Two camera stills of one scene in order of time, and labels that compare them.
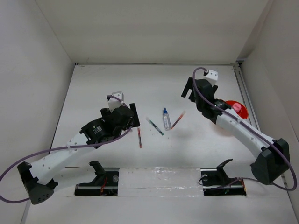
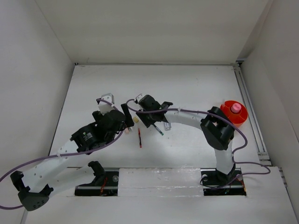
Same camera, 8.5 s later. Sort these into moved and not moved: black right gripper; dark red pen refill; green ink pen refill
Moved: black right gripper
Not moved: green ink pen refill; dark red pen refill
